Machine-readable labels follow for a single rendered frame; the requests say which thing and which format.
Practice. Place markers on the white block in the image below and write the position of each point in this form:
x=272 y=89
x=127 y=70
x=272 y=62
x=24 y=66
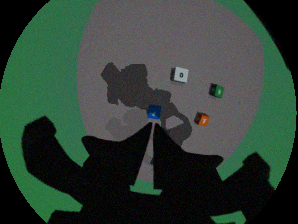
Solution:
x=180 y=75

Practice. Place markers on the orange block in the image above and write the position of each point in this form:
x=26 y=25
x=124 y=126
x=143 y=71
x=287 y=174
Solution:
x=202 y=119

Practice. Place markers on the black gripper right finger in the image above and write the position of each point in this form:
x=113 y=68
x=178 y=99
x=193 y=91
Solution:
x=169 y=159

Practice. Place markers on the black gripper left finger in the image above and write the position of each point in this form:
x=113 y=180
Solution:
x=126 y=154

